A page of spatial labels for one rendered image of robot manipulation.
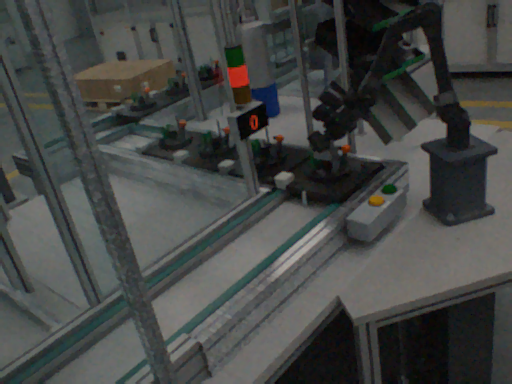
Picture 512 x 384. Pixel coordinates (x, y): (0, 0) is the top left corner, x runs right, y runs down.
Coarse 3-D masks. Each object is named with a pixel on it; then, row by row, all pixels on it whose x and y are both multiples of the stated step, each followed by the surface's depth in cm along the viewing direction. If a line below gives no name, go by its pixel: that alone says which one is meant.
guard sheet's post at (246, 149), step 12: (216, 0) 130; (216, 12) 131; (216, 24) 134; (228, 36) 136; (228, 84) 141; (240, 108) 144; (252, 156) 152; (252, 168) 153; (252, 180) 154; (252, 192) 155
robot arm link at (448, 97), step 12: (432, 0) 123; (432, 24) 123; (432, 36) 126; (432, 48) 127; (432, 60) 129; (444, 60) 128; (444, 72) 129; (444, 84) 131; (444, 96) 132; (456, 96) 133; (444, 108) 132; (456, 108) 132; (444, 120) 134
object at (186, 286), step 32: (288, 192) 160; (224, 224) 146; (256, 224) 150; (288, 224) 147; (192, 256) 135; (224, 256) 138; (256, 256) 135; (160, 288) 129; (192, 288) 128; (224, 288) 125; (160, 320) 119; (192, 320) 112
